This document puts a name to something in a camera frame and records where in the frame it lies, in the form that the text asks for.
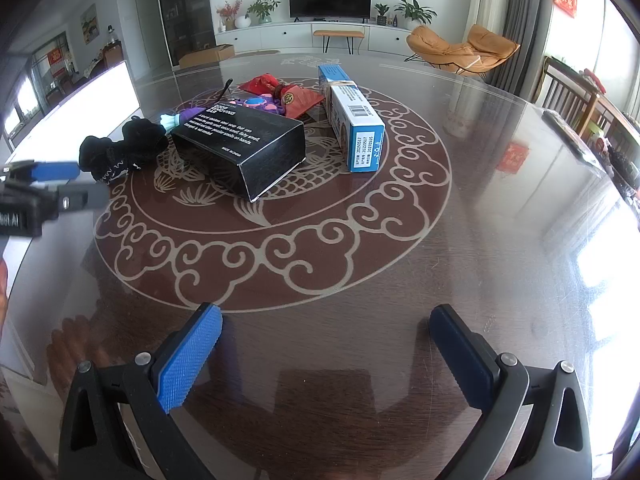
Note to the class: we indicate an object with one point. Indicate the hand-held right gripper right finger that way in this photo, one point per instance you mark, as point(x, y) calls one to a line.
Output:
point(460, 360)

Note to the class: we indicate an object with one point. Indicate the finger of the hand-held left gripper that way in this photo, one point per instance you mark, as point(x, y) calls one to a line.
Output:
point(80, 199)
point(55, 170)

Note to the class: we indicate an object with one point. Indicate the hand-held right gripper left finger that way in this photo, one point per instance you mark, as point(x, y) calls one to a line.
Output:
point(192, 355)

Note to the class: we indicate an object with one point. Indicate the black plush hair accessory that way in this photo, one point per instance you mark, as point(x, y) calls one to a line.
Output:
point(120, 147)

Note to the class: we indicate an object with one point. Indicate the dark patterned wooden desktop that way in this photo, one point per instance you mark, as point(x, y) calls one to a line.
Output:
point(360, 260)

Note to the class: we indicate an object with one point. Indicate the white board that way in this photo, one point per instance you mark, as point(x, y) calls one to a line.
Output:
point(85, 105)

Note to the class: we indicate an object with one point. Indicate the teal hair accessory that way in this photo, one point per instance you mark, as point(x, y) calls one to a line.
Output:
point(169, 121)

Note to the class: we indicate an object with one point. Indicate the purple soft toy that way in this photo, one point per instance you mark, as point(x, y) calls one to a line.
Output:
point(192, 114)

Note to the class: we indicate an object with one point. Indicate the black cardboard box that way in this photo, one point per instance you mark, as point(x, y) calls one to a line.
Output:
point(240, 152)

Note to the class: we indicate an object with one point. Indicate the thin black stick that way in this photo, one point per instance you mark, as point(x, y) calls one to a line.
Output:
point(225, 91)

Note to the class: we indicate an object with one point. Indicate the brown cardboard box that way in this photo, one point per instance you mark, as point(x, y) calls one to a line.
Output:
point(207, 54)

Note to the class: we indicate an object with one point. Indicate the dark glass display cabinet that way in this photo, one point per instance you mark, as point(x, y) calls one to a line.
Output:
point(185, 10)

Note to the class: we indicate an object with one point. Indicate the pink and blue hair accessory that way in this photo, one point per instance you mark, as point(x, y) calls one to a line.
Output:
point(267, 101)

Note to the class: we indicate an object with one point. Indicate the red flower potted plant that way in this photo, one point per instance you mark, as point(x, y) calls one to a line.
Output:
point(227, 14)

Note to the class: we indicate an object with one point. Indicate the white round vase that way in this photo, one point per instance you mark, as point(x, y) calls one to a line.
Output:
point(242, 22)

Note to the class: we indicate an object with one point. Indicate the red fabric pouch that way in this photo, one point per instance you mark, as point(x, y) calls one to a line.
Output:
point(300, 97)

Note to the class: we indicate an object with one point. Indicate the black remote control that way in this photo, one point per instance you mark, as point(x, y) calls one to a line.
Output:
point(570, 132)

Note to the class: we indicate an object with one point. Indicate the white low cabinet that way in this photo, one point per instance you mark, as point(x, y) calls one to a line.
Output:
point(280, 37)

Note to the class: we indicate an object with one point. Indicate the blue and white carton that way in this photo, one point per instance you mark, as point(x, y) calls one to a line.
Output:
point(357, 120)

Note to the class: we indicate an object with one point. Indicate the green leafy potted plant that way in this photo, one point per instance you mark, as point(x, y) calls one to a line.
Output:
point(262, 9)

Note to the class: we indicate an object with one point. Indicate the brown wooden chair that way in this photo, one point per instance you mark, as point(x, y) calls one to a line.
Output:
point(565, 92)

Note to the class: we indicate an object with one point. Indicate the wooden bench with metal legs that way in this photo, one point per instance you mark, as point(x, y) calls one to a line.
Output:
point(338, 35)

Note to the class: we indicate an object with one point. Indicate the orange lounge chair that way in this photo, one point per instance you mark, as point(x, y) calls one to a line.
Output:
point(460, 52)

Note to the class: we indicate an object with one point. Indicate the grey curtain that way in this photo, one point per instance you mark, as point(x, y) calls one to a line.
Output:
point(520, 20)

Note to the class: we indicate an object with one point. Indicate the large green potted plant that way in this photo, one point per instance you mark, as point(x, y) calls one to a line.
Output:
point(414, 11)

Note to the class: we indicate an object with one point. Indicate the small green potted plant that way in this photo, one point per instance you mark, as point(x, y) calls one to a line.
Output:
point(381, 14)

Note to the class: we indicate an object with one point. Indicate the framed wall painting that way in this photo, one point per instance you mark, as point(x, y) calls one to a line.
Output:
point(89, 24)

